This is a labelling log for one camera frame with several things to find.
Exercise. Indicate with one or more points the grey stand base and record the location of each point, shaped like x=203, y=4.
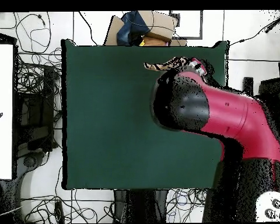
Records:
x=30, y=161

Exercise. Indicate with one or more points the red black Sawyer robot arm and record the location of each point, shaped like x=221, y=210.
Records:
x=233, y=112

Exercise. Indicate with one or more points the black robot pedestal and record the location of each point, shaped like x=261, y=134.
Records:
x=140, y=205

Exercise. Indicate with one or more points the black power brick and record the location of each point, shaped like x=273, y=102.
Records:
x=59, y=211

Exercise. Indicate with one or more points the black upright bar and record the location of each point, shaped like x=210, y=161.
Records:
x=248, y=84

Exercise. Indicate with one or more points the black metal rack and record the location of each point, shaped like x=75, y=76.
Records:
x=46, y=93

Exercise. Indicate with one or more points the dark blue garment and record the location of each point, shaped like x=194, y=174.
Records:
x=130, y=28

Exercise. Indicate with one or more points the brown cardboard box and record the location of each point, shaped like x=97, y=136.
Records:
x=161, y=23

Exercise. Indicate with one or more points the black square floor frame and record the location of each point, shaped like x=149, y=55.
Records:
x=201, y=23

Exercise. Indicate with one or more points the dark green table cloth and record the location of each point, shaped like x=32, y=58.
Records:
x=107, y=116

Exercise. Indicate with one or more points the black panel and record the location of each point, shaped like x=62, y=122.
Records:
x=270, y=86

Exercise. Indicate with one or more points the white board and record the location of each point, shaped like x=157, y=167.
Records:
x=1, y=93

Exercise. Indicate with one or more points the tan terry towel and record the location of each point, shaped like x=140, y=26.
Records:
x=168, y=64

